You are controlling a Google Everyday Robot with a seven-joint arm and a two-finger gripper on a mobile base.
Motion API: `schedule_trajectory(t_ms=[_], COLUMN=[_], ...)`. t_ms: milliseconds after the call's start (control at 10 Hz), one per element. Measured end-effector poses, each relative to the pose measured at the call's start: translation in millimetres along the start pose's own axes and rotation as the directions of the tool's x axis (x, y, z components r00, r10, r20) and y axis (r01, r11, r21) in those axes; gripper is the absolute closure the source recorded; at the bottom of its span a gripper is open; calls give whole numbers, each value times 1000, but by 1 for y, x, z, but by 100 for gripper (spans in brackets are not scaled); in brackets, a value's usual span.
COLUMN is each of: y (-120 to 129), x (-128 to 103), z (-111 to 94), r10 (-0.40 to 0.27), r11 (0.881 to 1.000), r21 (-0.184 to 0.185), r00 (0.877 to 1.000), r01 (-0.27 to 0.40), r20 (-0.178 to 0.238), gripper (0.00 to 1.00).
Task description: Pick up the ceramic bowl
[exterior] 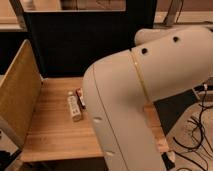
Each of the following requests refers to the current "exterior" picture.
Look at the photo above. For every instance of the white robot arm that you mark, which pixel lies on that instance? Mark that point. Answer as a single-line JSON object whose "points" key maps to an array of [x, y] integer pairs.
{"points": [[117, 87]]}

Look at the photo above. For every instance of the red and dark small box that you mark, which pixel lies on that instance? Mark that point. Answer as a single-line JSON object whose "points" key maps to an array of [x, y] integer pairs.
{"points": [[79, 93]]}

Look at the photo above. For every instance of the black back panel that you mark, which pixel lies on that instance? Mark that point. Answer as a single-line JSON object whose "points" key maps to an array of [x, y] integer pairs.
{"points": [[67, 43]]}

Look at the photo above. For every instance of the dark right side panel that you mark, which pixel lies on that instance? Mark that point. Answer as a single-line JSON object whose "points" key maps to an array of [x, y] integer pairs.
{"points": [[170, 109]]}

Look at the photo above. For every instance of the left wooden side panel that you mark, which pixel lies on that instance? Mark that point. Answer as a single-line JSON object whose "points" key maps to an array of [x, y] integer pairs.
{"points": [[19, 90]]}

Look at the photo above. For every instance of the power strip on floor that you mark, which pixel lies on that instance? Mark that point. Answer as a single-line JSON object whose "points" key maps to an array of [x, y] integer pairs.
{"points": [[205, 88]]}

